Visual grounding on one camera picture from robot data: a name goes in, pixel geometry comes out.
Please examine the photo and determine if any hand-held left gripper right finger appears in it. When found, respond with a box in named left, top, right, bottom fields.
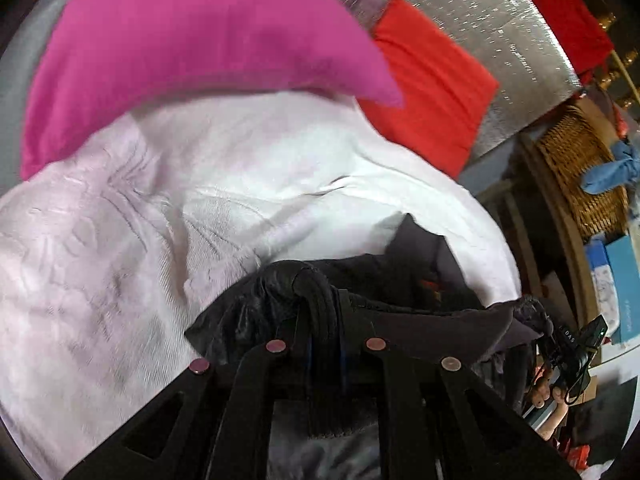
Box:
left=339, top=289, right=581, bottom=480

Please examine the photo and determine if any wooden stair railing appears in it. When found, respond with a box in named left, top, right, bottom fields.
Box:
left=550, top=0, right=640, bottom=111

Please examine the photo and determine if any white printed box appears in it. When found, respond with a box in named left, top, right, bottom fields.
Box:
left=585, top=240, right=626, bottom=321

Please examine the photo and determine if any person's right hand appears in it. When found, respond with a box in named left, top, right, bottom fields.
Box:
left=529, top=375, right=571, bottom=442

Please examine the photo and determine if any light blue cardboard box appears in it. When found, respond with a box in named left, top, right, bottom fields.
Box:
left=602, top=235, right=640, bottom=346

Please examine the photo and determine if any dark navy puffer jacket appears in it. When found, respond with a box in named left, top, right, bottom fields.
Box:
left=185, top=212, right=551, bottom=480

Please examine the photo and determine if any grey coat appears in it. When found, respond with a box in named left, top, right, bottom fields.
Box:
left=0, top=0, right=76, bottom=196

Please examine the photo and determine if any wicker basket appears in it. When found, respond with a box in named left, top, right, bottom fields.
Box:
left=537, top=105, right=631, bottom=241

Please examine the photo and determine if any red quilt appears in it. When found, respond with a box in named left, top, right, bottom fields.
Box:
left=500, top=0, right=616, bottom=78

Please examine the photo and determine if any white fleece blanket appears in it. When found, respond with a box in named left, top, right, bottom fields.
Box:
left=0, top=87, right=523, bottom=476

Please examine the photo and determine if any wooden side table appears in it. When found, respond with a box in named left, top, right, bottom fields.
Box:
left=515, top=130, right=601, bottom=331

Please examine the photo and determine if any pink pillow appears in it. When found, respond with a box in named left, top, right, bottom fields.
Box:
left=20, top=0, right=406, bottom=181

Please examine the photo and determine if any red pillow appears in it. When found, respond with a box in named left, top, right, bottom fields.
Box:
left=357, top=0, right=501, bottom=178

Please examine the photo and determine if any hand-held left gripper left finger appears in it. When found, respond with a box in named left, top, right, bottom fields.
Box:
left=65, top=307, right=315, bottom=480

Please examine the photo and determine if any blue cloth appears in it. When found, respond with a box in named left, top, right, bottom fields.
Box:
left=580, top=140, right=640, bottom=196

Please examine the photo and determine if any silver foil insulation mat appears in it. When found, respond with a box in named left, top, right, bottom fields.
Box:
left=295, top=0, right=583, bottom=161

